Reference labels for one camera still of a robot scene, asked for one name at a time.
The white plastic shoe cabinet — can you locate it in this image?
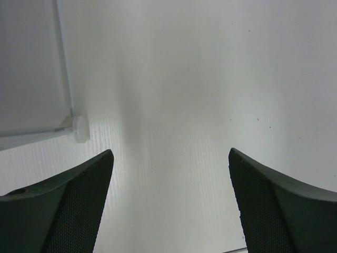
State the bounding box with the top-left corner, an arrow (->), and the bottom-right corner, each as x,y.
1,1 -> 89,150

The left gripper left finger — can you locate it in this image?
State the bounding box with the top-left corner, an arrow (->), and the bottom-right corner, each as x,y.
1,150 -> 114,252

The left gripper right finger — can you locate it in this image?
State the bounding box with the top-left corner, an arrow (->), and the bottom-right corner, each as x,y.
229,148 -> 336,252

